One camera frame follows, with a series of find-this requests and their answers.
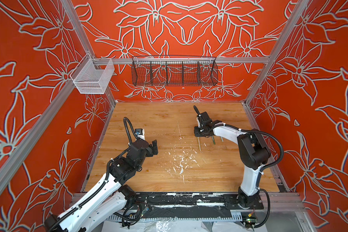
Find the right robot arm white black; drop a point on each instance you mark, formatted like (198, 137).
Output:
(253, 151)

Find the aluminium frame rail right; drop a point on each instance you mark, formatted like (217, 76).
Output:
(291, 22)

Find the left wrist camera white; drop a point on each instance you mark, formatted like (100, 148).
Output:
(140, 133)

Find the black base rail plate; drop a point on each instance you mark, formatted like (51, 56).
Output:
(228, 200)

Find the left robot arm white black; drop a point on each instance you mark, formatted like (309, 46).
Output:
(110, 195)

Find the clear plastic bin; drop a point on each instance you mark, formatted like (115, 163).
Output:
(88, 78)

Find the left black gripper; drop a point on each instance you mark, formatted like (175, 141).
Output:
(151, 152)

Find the aluminium frame rail back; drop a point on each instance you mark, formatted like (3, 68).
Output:
(218, 60)

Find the aluminium frame rail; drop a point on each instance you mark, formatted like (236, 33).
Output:
(40, 108)
(291, 22)
(218, 60)

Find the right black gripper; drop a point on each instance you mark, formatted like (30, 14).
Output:
(200, 131)

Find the beige pen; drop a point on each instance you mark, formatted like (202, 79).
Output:
(199, 143)

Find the aluminium frame rail left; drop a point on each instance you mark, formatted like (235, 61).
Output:
(40, 108)

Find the black wire mesh basket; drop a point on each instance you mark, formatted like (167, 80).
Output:
(174, 73)

